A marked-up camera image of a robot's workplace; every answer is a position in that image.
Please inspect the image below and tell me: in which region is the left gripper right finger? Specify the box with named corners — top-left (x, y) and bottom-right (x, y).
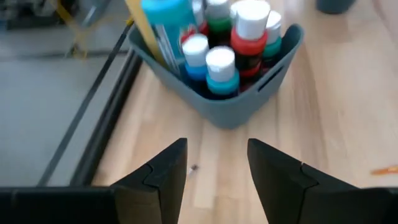
top-left (247, 138), bottom-right (356, 224)

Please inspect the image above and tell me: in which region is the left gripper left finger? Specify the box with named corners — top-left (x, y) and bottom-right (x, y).
top-left (112, 138), bottom-right (188, 224)

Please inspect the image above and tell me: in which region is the black paintbrush gold ferrule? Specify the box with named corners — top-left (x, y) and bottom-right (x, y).
top-left (371, 166), bottom-right (398, 175)

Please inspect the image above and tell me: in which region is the light blue small paint bottle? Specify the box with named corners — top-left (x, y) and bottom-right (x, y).
top-left (205, 45), bottom-right (241, 100)

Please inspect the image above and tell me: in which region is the dark blue small paint bottle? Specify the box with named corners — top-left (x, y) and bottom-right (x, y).
top-left (181, 33), bottom-right (211, 91)

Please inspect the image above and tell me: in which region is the large yellow paint bottle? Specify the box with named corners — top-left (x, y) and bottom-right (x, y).
top-left (124, 0), bottom-right (169, 68)

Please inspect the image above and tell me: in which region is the green paint bottle white cap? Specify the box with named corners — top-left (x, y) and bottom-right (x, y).
top-left (261, 9), bottom-right (283, 71)
top-left (205, 0), bottom-right (233, 47)

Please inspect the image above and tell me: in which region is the red paint bottle white cap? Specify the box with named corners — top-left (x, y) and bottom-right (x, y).
top-left (229, 0), bottom-right (271, 91)
top-left (191, 0), bottom-right (210, 37)

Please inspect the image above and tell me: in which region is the large teal paint bottle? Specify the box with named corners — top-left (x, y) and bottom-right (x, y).
top-left (140, 0), bottom-right (198, 74)

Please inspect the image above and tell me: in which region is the teal plastic storage bin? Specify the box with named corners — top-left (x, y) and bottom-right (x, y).
top-left (128, 23), bottom-right (305, 130)

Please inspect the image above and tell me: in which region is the dark teal plastic cup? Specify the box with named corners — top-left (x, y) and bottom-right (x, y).
top-left (315, 0), bottom-right (357, 15)

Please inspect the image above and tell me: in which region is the black aluminium table frame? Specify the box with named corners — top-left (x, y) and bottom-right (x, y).
top-left (70, 46), bottom-right (144, 187)

